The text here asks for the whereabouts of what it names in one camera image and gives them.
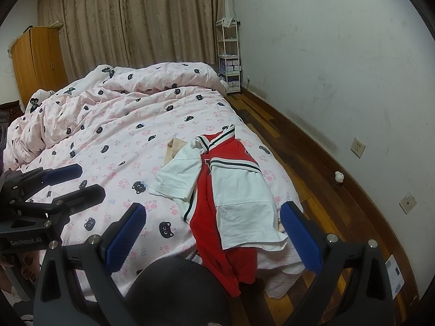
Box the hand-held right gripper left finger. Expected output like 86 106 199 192
33 202 147 326

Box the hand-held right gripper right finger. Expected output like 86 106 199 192
279 201 405 326

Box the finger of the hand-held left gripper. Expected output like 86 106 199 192
0 164 84 204
14 184 106 225

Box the red and white jersey shirt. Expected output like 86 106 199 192
149 125 289 297

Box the pink cat print bed sheet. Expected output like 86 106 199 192
5 88 306 299

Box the black office chair back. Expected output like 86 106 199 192
124 256 233 326

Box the beige garment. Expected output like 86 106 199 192
166 138 191 164

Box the pink cat print quilt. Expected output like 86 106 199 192
6 62 229 170

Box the wooden wardrobe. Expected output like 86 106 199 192
10 25 69 107

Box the beige curtain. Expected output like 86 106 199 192
37 0 226 82

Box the white shelf rack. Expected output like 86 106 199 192
215 17 243 96

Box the beige wall socket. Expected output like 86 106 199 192
399 193 418 214
351 137 367 158

